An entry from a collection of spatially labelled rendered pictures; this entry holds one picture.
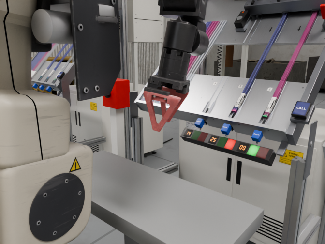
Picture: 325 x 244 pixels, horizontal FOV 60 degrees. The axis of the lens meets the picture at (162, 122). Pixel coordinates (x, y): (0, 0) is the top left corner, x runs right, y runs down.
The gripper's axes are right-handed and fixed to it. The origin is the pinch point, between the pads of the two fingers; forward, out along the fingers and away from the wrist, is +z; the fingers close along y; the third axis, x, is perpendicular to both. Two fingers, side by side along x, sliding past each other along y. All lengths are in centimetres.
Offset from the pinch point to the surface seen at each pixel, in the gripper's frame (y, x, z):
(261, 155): -28.7, 26.4, 9.7
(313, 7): -63, 36, -41
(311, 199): -58, 55, 30
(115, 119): -97, -44, 29
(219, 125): -44.3, 12.7, 6.9
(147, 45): -584, -170, -25
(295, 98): -39, 33, -8
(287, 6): -67, 27, -40
